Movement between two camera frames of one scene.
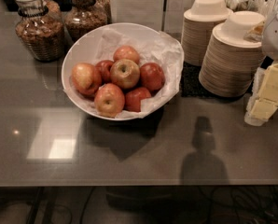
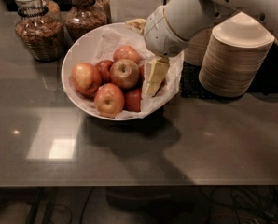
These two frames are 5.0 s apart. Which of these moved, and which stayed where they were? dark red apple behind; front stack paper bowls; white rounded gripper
Moved: white rounded gripper
Stayed: dark red apple behind; front stack paper bowls
